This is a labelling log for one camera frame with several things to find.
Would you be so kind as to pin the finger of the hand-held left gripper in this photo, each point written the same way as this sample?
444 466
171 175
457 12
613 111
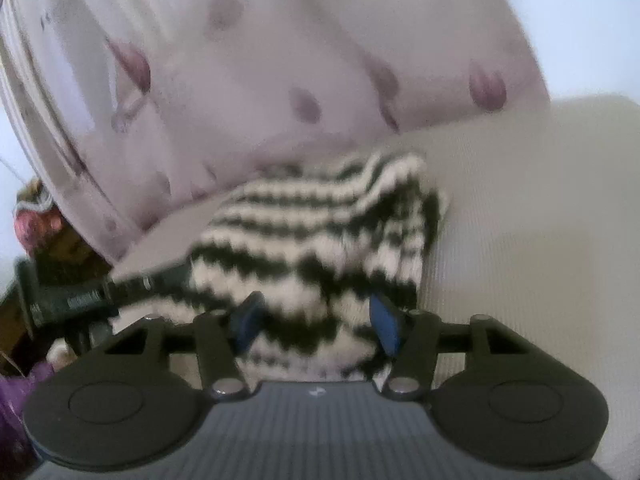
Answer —
150 285

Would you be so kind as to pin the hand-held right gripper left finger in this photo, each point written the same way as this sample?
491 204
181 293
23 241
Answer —
247 320

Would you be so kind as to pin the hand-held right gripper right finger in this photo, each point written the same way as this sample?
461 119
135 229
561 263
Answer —
386 320

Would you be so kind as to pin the black and white striped sweater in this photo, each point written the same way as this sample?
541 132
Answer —
310 240

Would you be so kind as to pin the person's left forearm purple sleeve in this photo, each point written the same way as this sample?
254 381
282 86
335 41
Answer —
20 400

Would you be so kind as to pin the colourful cloth pile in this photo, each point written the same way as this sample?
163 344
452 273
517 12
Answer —
50 230

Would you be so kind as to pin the pink dotted curtain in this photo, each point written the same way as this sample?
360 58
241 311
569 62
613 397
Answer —
250 60

